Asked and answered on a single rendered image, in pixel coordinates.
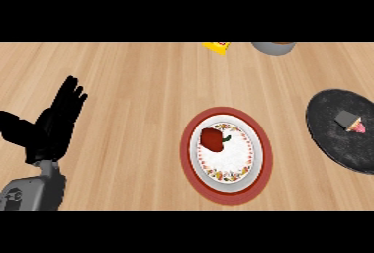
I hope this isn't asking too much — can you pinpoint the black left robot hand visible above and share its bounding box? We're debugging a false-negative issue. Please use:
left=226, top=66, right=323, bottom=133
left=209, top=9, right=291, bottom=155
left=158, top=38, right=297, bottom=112
left=0, top=75, right=88, bottom=166

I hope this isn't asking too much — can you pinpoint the white floral-rimmed plate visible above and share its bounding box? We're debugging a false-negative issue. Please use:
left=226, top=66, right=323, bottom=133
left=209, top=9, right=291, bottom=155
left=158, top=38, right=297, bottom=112
left=187, top=114, right=264, bottom=194

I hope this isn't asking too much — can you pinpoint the grey pan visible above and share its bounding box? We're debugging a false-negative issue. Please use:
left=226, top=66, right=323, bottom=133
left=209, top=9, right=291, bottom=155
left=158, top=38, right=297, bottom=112
left=249, top=42, right=298, bottom=57

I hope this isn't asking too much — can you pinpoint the dark grey round plate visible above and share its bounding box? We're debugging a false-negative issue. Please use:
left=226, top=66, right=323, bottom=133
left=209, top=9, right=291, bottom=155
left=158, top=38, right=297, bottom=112
left=304, top=88, right=374, bottom=175

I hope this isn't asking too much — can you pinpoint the red bell pepper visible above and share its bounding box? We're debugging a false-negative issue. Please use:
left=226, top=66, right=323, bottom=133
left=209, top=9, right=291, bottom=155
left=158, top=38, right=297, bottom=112
left=199, top=127, right=233, bottom=153

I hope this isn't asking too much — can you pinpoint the yellow packet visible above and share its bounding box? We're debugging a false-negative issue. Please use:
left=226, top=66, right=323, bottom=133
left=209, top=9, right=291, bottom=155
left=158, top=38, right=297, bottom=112
left=199, top=42, right=230, bottom=56

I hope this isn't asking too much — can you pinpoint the red round placemat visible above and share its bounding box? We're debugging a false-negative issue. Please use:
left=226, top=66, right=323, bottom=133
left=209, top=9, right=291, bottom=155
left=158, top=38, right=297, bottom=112
left=178, top=106, right=274, bottom=207

